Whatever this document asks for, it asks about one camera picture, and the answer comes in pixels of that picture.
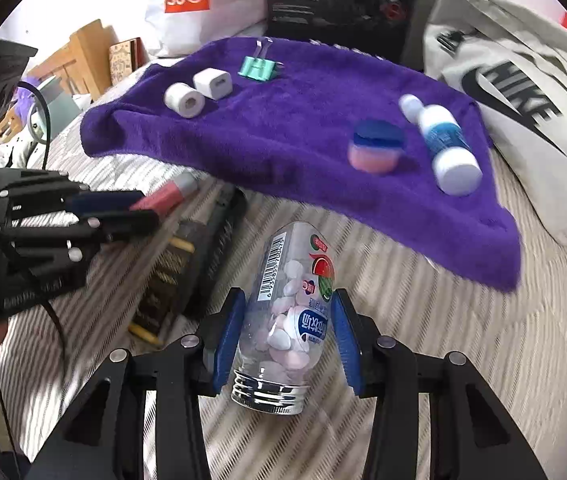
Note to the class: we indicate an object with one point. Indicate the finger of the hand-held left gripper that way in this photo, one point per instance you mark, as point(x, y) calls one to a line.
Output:
point(108, 201)
point(123, 225)

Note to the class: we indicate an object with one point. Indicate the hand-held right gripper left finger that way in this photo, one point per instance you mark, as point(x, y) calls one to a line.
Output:
point(226, 340)

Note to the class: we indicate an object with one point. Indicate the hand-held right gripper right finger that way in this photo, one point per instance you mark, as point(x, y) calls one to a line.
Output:
point(348, 340)

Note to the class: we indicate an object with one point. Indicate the pink highlighter pen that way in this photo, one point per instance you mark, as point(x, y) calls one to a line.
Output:
point(163, 195)

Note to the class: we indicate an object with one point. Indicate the clear candy bottle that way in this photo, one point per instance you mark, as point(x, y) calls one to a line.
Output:
point(283, 280)

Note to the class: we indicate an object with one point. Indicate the white charger cube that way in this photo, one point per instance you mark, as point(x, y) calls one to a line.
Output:
point(211, 82)

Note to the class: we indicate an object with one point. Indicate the pink jar with blue lid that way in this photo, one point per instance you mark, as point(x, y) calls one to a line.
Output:
point(373, 152)

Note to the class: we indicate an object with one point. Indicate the mint binder clip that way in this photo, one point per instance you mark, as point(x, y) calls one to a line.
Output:
point(258, 69)

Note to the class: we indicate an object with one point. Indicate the white and blue bottle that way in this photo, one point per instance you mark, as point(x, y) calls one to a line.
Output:
point(446, 135)

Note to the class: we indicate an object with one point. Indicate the black gold-patterned tube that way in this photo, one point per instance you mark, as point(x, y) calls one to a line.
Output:
point(173, 270)

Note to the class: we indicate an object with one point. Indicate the plain black tube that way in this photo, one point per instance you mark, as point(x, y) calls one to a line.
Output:
point(218, 255)

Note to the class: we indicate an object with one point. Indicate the dalmatian plush toy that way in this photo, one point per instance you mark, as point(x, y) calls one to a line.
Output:
point(13, 152)

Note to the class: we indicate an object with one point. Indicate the striped bed sheet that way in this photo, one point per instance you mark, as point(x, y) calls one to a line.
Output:
point(463, 360)

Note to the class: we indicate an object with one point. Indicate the purple fabric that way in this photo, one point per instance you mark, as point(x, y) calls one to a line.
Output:
point(27, 91)

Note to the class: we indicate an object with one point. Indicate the patterned book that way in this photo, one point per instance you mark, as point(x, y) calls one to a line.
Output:
point(121, 60)

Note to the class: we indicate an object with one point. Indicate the purple towel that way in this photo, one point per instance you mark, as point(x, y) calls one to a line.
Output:
point(288, 125)

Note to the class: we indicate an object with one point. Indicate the white plastic shopping bag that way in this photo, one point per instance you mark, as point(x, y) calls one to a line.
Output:
point(233, 5)

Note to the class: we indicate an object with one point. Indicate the grey sling bag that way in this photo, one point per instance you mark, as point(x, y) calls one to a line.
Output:
point(528, 170)

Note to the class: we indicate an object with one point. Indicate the black headset box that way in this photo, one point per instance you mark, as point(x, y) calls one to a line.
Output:
point(313, 10)

